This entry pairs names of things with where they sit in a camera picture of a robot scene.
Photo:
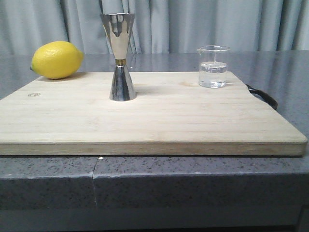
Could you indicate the clear glass beaker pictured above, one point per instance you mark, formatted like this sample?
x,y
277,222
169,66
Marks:
x,y
213,66

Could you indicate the silver double jigger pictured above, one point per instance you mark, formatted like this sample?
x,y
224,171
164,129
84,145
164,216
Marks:
x,y
118,29

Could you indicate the wooden cutting board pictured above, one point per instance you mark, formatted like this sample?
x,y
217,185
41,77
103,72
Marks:
x,y
171,115

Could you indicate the grey curtain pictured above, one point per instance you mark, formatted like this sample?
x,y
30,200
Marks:
x,y
160,26

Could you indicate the yellow lemon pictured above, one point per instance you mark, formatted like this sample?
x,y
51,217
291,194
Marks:
x,y
57,60

